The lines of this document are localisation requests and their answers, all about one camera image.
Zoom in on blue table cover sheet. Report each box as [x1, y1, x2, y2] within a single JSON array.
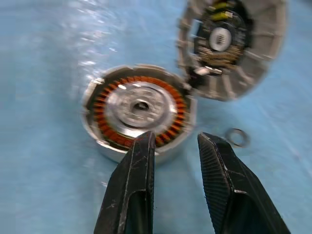
[[0, 0, 312, 234]]

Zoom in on silver motor housing copper windings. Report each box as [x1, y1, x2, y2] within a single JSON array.
[[81, 63, 197, 164]]

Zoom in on silver ribbed motor lid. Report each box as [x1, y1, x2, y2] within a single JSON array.
[[176, 0, 288, 102]]

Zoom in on small metal washer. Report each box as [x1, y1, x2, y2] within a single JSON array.
[[225, 128, 250, 148]]

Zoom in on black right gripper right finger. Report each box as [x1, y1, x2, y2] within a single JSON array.
[[197, 132, 292, 234]]

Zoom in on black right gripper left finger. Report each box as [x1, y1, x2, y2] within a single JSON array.
[[94, 131, 156, 234]]

